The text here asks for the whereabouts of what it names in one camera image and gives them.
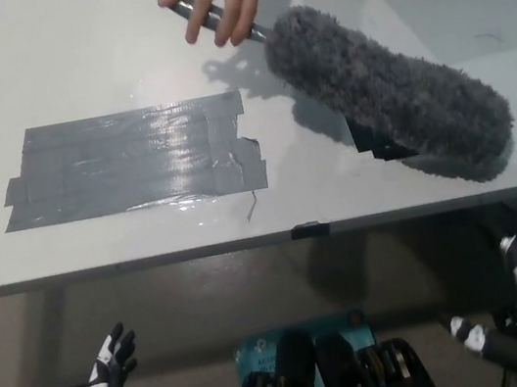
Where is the grey fluffy duster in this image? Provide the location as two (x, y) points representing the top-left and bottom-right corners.
(154, 0), (517, 231)

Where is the black marked tape spot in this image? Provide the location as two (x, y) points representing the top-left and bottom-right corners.
(343, 101), (432, 169)

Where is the grey duct tape patch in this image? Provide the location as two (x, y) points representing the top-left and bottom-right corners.
(0, 86), (272, 235)

